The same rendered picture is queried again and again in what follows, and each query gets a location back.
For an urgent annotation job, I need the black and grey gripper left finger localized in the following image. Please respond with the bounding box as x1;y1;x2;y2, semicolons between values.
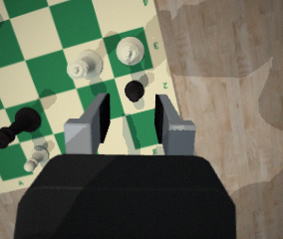
64;93;111;154

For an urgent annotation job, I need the green and cream chessboard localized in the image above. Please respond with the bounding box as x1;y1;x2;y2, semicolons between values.
0;0;179;193

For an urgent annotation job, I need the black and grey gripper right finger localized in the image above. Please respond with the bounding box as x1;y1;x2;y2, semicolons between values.
154;95;196;155

